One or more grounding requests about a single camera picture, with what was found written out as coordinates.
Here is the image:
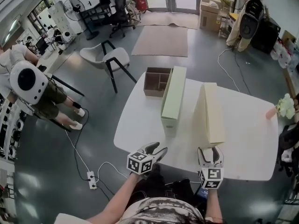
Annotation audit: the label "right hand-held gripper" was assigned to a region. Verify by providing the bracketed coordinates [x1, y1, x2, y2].
[197, 146, 225, 189]

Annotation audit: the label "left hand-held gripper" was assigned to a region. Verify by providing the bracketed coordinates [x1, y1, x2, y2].
[127, 142, 169, 179]

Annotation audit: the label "cream box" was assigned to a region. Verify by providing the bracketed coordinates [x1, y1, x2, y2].
[192, 82, 227, 149]

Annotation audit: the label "light green box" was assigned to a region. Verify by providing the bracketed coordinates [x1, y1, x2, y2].
[160, 65, 188, 139]

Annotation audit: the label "person's right forearm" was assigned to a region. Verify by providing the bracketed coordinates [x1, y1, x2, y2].
[205, 188, 223, 222]

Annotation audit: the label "person's left forearm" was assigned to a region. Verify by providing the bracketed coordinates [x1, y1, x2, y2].
[86, 173, 141, 224]

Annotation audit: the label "person's black trousers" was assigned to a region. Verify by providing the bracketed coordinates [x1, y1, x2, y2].
[137, 164, 206, 205]

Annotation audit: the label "person's patterned white shirt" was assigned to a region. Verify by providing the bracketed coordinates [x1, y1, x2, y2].
[55, 196, 206, 224]

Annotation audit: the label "brown wooden desk organizer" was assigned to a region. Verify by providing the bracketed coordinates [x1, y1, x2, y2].
[142, 67, 174, 98]

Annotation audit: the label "white power strip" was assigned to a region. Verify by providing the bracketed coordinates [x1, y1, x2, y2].
[87, 171, 98, 190]

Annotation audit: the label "pink vase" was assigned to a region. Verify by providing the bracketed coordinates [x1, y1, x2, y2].
[265, 107, 278, 120]

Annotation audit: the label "black mesh office chair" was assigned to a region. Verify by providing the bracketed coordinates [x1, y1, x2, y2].
[278, 122, 299, 177]

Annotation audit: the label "white flower bouquet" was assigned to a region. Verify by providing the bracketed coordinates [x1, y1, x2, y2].
[275, 93, 296, 120]

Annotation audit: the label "white shell chair black legs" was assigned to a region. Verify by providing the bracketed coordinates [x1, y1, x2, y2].
[79, 40, 138, 94]

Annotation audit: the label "beige floor rug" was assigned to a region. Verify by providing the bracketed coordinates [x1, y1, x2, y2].
[131, 26, 189, 58]

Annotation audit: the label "cluster of plastic jugs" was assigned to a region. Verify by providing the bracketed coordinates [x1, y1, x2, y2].
[271, 37, 299, 70]

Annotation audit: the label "long tan door mat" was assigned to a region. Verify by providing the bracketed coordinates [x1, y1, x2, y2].
[137, 10, 200, 30]

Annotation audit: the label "black speaker cabinet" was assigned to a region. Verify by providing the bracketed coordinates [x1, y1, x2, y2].
[251, 17, 281, 55]

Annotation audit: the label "black bin yellow lid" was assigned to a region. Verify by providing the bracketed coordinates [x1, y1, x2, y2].
[228, 12, 242, 33]

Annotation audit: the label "large cardboard box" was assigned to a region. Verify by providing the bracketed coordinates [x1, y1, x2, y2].
[199, 0, 225, 33]

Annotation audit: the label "red backpack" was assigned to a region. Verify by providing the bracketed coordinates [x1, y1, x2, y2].
[133, 0, 149, 10]

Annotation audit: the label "white power strip cable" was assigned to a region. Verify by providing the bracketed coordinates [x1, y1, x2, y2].
[63, 129, 91, 173]

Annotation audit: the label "white floor cable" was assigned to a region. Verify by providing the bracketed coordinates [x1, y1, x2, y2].
[218, 47, 242, 93]

